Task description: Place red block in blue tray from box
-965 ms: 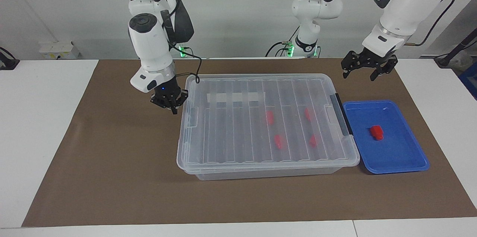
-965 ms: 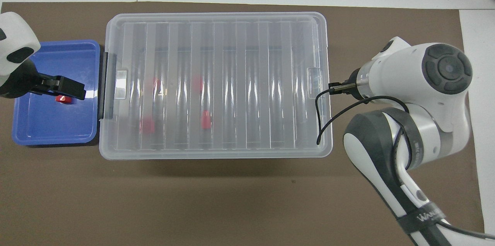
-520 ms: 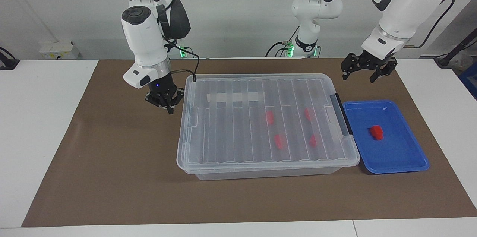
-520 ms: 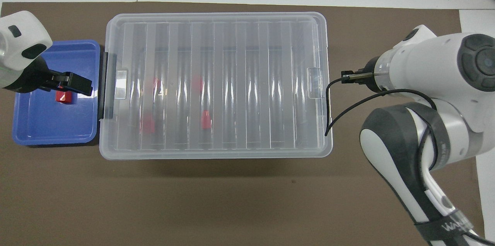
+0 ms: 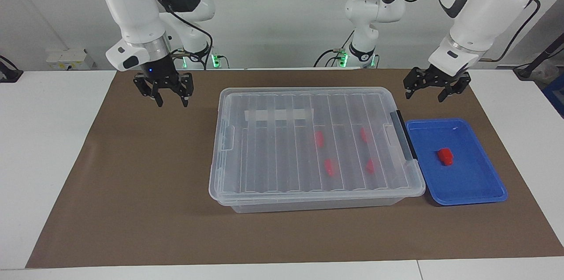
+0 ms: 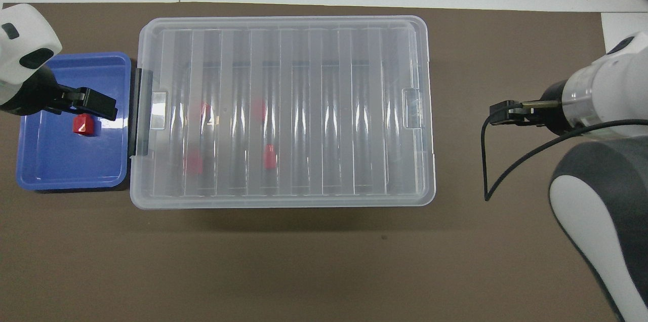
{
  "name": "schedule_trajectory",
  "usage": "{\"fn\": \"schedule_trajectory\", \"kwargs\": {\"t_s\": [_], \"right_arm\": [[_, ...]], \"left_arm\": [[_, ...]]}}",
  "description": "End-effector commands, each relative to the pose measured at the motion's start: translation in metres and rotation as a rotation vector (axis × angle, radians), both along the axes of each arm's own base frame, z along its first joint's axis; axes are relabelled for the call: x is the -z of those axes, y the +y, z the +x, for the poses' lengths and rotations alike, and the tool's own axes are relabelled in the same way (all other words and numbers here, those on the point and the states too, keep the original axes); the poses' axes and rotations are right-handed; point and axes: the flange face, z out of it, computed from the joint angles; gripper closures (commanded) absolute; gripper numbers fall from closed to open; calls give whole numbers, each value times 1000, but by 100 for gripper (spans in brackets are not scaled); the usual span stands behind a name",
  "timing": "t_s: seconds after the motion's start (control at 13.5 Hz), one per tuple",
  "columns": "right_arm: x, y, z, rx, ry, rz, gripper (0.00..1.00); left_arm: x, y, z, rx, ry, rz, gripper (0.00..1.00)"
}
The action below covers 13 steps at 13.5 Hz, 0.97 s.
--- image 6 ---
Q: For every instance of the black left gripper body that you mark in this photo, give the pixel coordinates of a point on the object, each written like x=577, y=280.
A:
x=38, y=94

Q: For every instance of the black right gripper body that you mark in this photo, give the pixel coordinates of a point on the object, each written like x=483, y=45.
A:
x=554, y=109

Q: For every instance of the red block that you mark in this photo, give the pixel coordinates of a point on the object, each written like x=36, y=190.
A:
x=202, y=109
x=259, y=108
x=270, y=156
x=83, y=125
x=193, y=162

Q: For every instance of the clear ribbed box lid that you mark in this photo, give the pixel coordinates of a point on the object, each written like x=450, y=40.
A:
x=329, y=33

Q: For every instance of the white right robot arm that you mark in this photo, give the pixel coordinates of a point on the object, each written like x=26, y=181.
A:
x=607, y=210

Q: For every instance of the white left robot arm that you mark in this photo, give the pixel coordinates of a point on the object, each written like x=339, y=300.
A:
x=20, y=33

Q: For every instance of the blue plastic tray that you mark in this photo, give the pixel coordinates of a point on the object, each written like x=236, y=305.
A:
x=61, y=165

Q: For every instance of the clear plastic storage box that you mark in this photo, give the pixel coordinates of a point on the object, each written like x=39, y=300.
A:
x=304, y=109

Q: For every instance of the brown table mat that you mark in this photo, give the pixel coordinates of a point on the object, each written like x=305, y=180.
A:
x=304, y=261

